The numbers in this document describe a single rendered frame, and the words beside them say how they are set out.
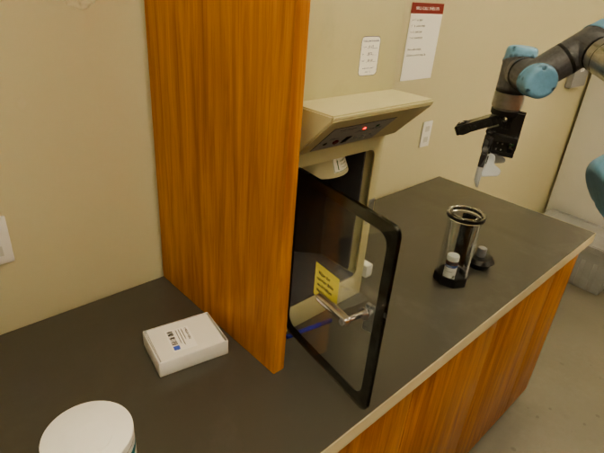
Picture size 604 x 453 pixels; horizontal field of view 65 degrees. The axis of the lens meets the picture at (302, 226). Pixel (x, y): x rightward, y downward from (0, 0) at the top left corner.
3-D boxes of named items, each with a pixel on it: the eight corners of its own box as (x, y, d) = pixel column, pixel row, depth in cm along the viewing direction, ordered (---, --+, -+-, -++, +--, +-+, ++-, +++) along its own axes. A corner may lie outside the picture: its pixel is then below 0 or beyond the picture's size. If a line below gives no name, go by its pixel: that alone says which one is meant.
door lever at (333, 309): (335, 295, 91) (337, 283, 90) (368, 323, 84) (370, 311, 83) (313, 303, 88) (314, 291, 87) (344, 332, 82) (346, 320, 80)
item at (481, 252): (466, 254, 160) (471, 237, 157) (494, 263, 156) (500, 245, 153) (460, 267, 153) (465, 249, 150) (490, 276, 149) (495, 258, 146)
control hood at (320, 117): (285, 153, 95) (288, 102, 90) (386, 130, 115) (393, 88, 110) (326, 171, 87) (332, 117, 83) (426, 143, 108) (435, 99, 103)
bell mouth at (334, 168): (261, 162, 117) (262, 139, 114) (313, 150, 128) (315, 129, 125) (311, 185, 105) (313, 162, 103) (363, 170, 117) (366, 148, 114)
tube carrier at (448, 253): (437, 262, 152) (451, 201, 142) (472, 273, 147) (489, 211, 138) (428, 279, 143) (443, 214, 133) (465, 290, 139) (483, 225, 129)
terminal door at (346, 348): (284, 323, 113) (296, 164, 95) (368, 413, 91) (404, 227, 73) (281, 324, 113) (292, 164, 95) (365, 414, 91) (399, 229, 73)
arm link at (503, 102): (492, 92, 120) (497, 86, 126) (488, 110, 122) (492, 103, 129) (524, 97, 117) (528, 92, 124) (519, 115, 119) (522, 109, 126)
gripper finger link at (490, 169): (494, 189, 124) (505, 155, 124) (471, 183, 126) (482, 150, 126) (494, 191, 127) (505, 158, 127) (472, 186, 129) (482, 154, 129)
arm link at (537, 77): (568, 48, 102) (547, 41, 111) (518, 78, 105) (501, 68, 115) (581, 79, 105) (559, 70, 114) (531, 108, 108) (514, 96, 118)
